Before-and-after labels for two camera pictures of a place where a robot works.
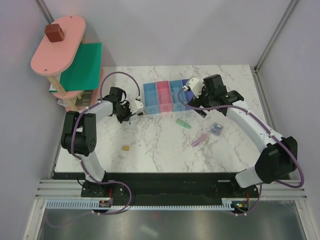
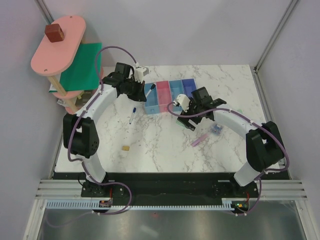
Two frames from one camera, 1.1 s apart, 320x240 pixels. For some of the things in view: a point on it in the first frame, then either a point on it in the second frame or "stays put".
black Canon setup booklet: [85, 100] stays put
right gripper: [198, 102] to [185, 119]
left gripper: [122, 119] to [140, 96]
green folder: [85, 73] stays put
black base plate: [207, 186] stays put
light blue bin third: [175, 86] stays put
